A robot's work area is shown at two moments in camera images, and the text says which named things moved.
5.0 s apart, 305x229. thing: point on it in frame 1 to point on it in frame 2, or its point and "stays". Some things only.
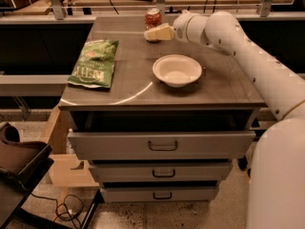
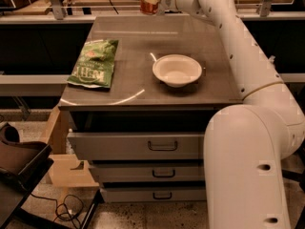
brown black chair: (23, 166) stays
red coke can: (153, 18) to (148, 8)
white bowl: (177, 70) stays
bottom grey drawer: (157, 195) stays
